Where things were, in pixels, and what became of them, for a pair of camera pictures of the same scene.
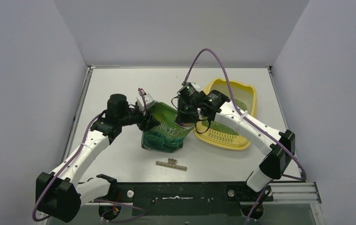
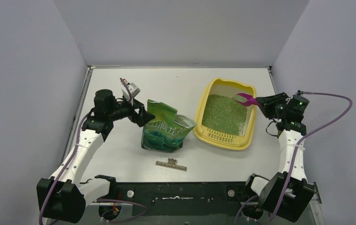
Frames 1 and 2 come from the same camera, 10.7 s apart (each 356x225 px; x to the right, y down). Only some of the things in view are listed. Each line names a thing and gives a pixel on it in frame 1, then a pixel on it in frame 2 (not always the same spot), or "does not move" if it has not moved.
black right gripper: x=184 y=113 → x=266 y=105
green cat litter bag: x=168 y=136 does not move
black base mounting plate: x=187 y=198 does not move
